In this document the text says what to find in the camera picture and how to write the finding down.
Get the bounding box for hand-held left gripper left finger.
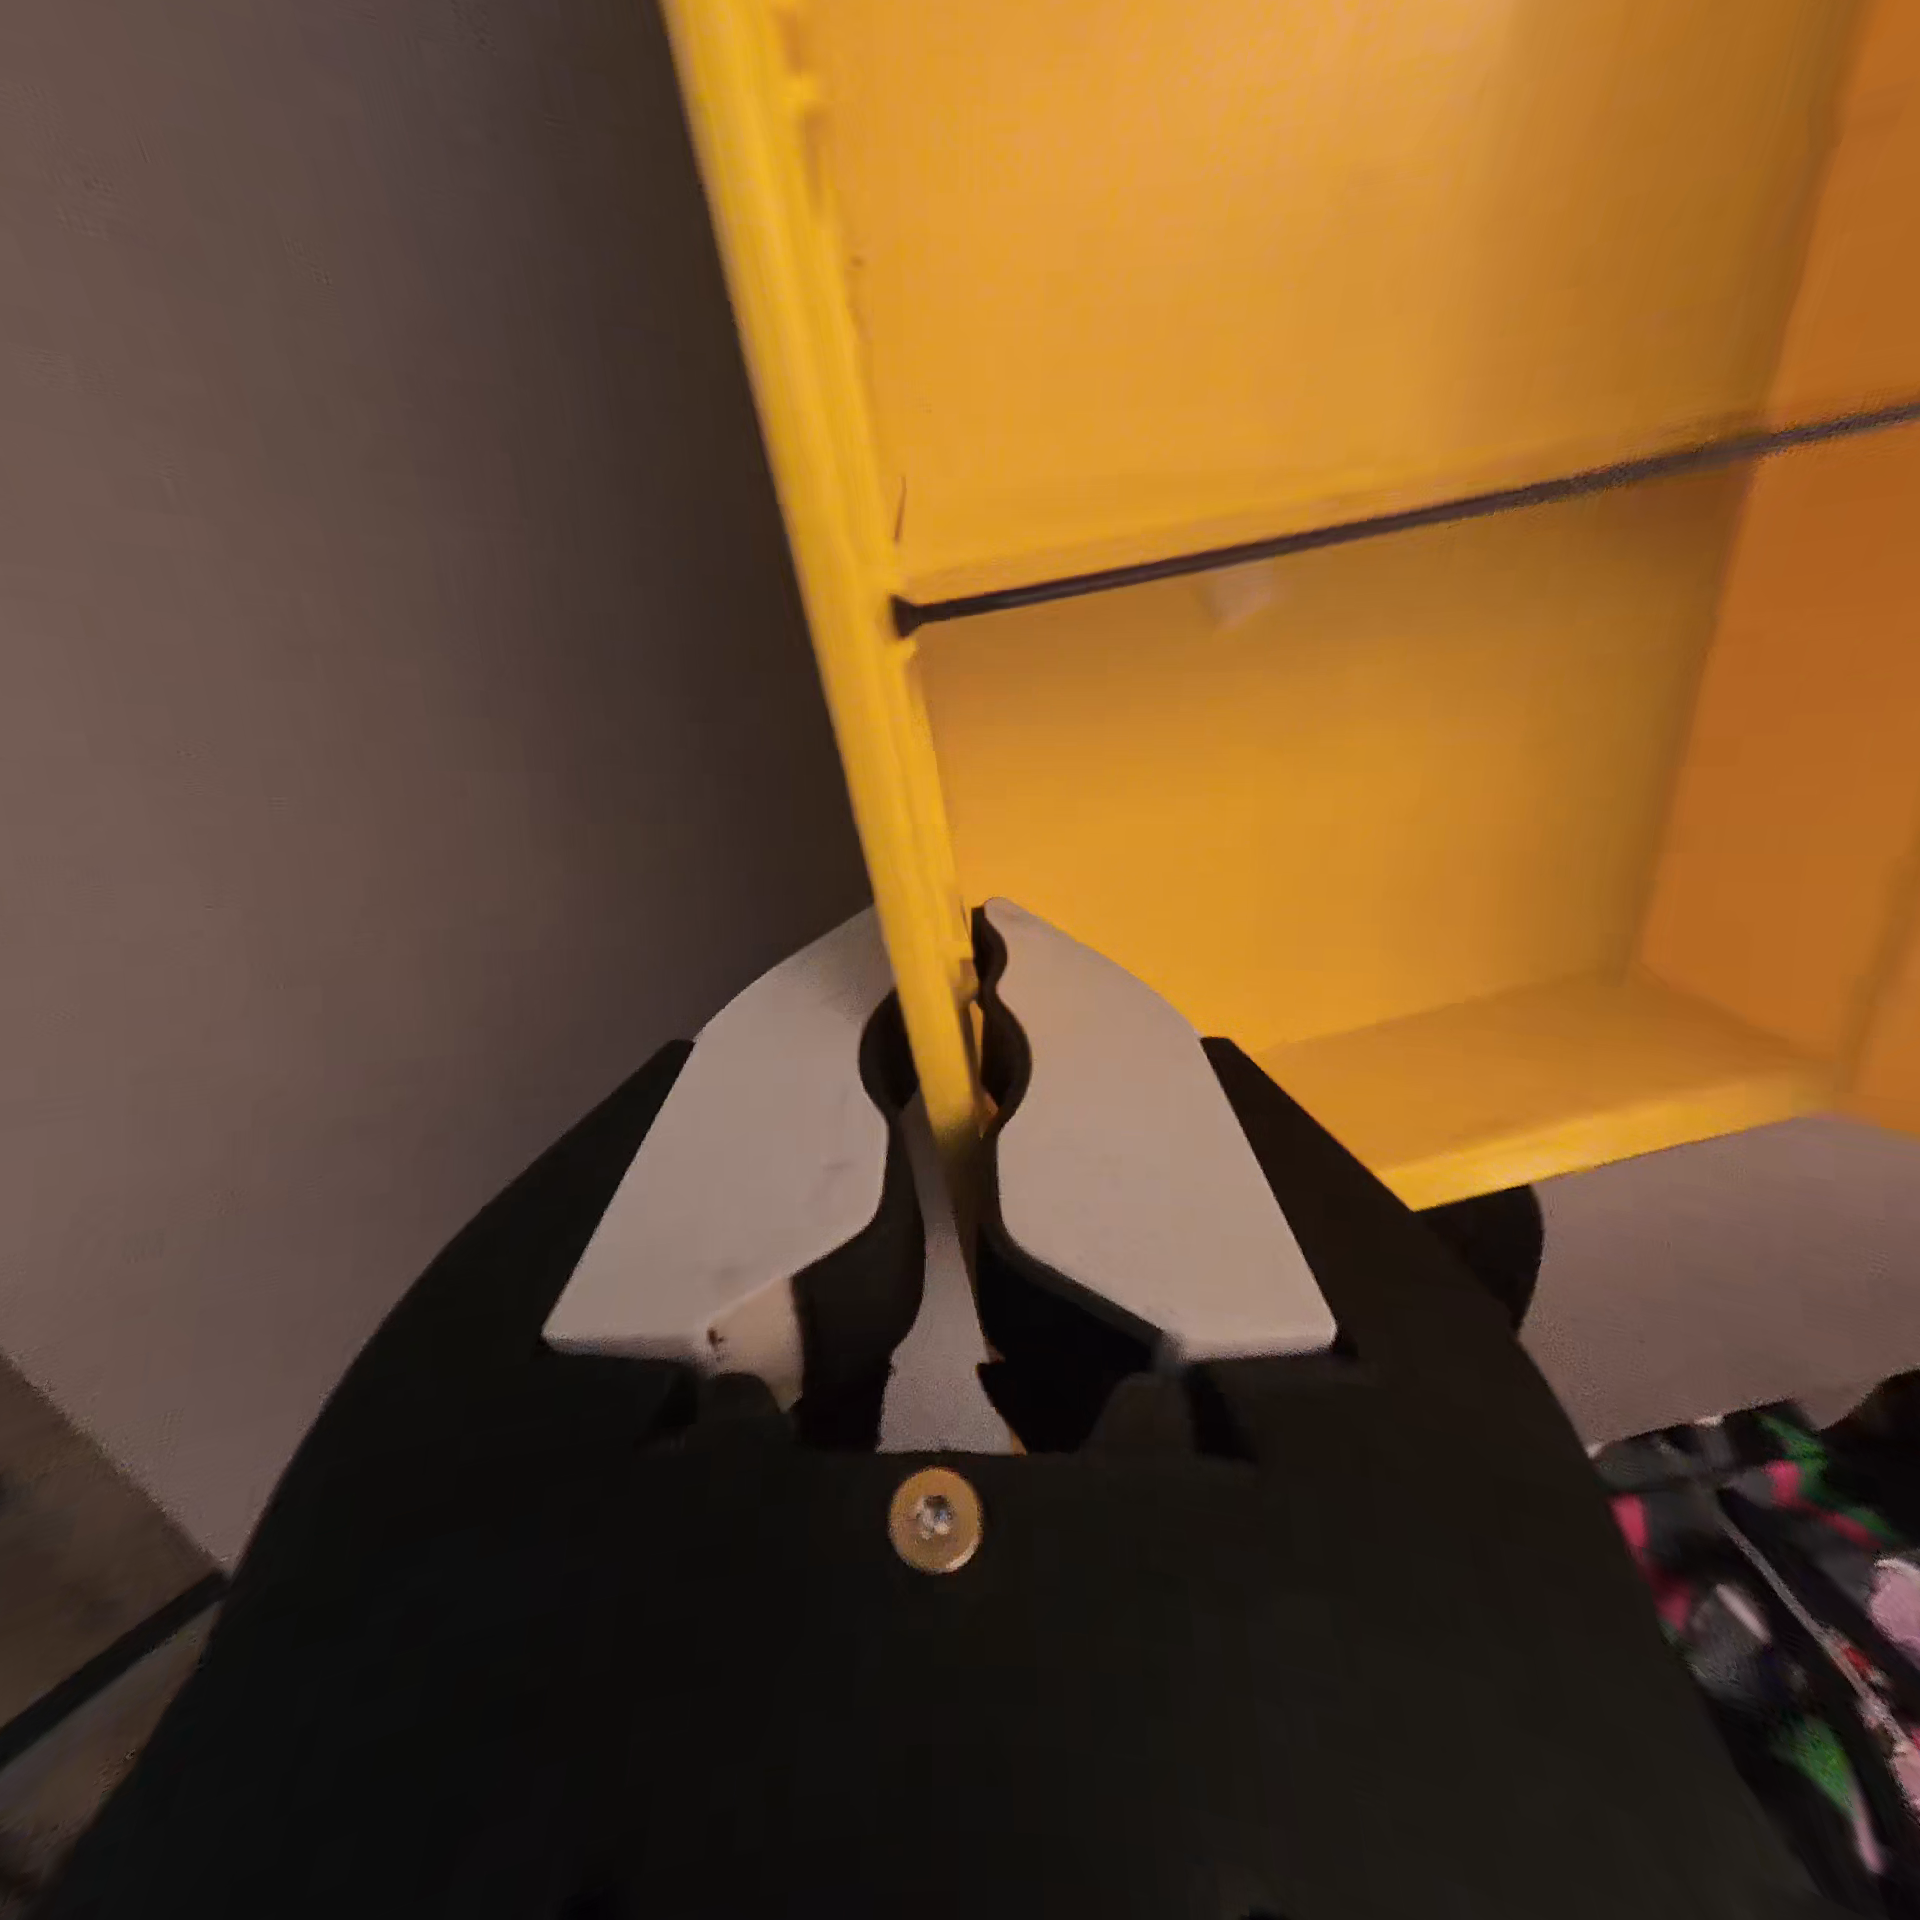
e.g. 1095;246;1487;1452
543;903;920;1454

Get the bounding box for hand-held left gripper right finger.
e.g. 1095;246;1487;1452
967;896;1339;1454

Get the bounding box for yellow plastic bin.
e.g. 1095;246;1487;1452
661;0;1920;1214

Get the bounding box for person's colourful printed pants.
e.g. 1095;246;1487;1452
1591;1401;1920;1920

